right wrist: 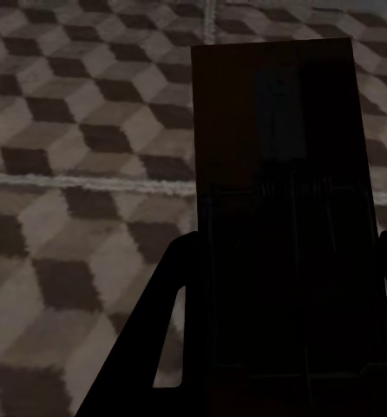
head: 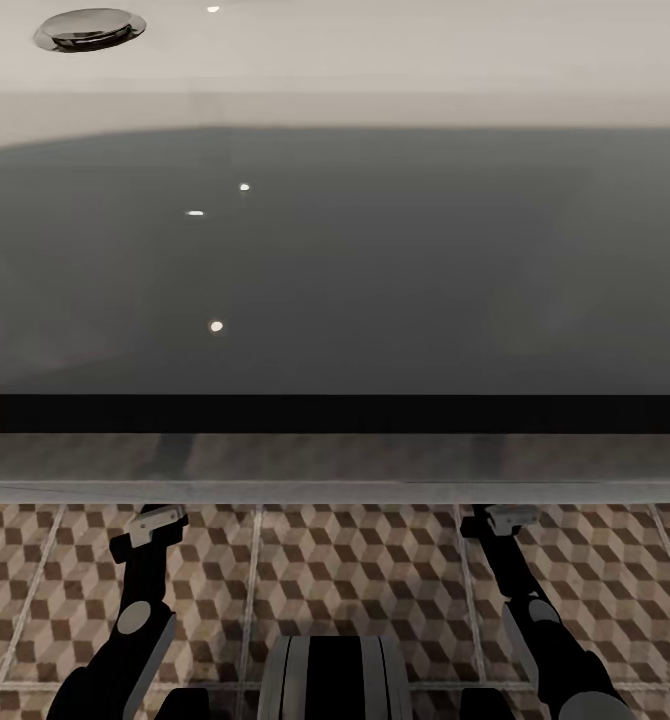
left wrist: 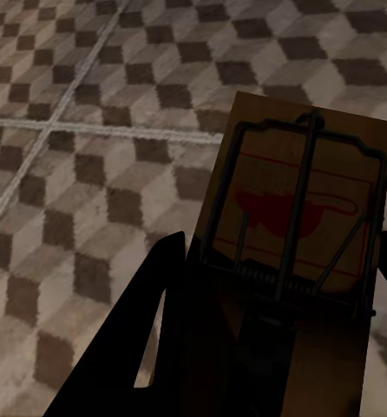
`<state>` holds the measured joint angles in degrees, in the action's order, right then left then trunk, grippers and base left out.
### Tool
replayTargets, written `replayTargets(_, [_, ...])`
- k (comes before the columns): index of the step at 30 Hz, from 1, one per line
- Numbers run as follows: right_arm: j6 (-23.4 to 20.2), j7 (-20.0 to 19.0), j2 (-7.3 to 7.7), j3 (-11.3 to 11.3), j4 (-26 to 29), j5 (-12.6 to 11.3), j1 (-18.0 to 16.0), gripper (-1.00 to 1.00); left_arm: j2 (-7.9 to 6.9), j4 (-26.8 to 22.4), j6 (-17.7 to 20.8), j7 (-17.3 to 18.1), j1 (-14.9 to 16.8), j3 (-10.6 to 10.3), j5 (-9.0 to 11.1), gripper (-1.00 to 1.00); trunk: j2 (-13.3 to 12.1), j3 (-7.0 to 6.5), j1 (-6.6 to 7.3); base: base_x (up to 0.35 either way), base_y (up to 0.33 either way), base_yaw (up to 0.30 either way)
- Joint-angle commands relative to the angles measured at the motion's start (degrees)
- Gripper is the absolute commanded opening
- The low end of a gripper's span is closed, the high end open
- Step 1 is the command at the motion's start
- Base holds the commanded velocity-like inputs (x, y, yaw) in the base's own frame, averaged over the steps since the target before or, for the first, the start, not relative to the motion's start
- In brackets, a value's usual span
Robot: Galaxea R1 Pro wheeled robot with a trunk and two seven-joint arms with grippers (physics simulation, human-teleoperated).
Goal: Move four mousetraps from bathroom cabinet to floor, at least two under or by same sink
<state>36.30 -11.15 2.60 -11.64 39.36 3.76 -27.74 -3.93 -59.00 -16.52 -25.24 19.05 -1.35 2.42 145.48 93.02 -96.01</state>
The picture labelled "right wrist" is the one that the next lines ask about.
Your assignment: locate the mousetrap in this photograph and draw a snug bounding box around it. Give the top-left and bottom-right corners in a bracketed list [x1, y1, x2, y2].
[191, 37, 387, 417]

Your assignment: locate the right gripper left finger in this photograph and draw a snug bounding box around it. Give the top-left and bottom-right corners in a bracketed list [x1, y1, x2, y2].
[75, 231, 207, 417]

